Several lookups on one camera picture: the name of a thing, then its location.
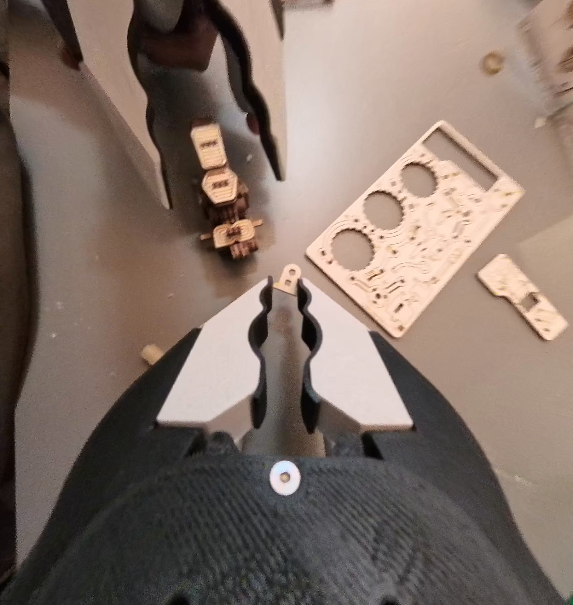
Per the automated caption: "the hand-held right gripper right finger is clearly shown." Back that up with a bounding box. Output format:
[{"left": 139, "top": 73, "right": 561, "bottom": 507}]
[{"left": 296, "top": 278, "right": 416, "bottom": 455}]

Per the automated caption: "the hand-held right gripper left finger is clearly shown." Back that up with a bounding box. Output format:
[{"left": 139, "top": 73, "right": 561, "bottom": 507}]
[{"left": 156, "top": 276, "right": 275, "bottom": 453}]

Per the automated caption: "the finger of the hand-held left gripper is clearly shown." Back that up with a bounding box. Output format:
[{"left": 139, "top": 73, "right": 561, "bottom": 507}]
[
  {"left": 205, "top": 0, "right": 288, "bottom": 183},
  {"left": 68, "top": 0, "right": 182, "bottom": 210}
]

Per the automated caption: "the large wooden puzzle sheet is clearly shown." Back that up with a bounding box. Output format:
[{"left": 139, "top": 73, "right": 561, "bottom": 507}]
[{"left": 305, "top": 120, "right": 525, "bottom": 338}]

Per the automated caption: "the leaning wooden puzzle sheet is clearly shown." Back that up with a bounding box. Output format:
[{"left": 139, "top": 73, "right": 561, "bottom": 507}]
[{"left": 517, "top": 0, "right": 573, "bottom": 159}]

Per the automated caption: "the small wooden puzzle sheet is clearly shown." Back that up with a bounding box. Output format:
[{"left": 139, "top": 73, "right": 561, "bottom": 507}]
[{"left": 477, "top": 254, "right": 569, "bottom": 342}]

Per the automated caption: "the small wooden puzzle piece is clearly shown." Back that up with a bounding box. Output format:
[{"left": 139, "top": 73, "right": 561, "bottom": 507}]
[{"left": 275, "top": 263, "right": 300, "bottom": 296}]

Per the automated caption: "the person's olive shirt torso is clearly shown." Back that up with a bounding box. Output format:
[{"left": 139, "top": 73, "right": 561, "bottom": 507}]
[{"left": 0, "top": 0, "right": 39, "bottom": 596}]

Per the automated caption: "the wooden model motorcycle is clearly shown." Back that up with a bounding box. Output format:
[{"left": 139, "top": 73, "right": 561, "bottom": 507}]
[{"left": 189, "top": 118, "right": 264, "bottom": 261}]

